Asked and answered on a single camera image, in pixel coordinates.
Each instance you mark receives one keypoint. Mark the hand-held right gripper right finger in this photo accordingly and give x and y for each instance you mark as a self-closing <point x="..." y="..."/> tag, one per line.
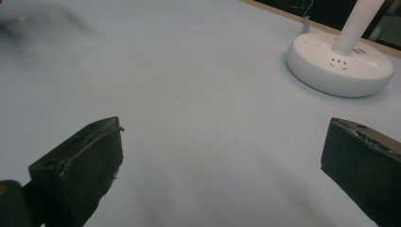
<point x="362" y="164"/>

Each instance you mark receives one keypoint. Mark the white desk lamp with sockets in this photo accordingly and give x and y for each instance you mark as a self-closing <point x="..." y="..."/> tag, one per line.
<point x="337" y="66"/>

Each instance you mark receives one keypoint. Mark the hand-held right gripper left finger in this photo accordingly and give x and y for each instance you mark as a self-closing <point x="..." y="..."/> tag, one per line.
<point x="82" y="176"/>

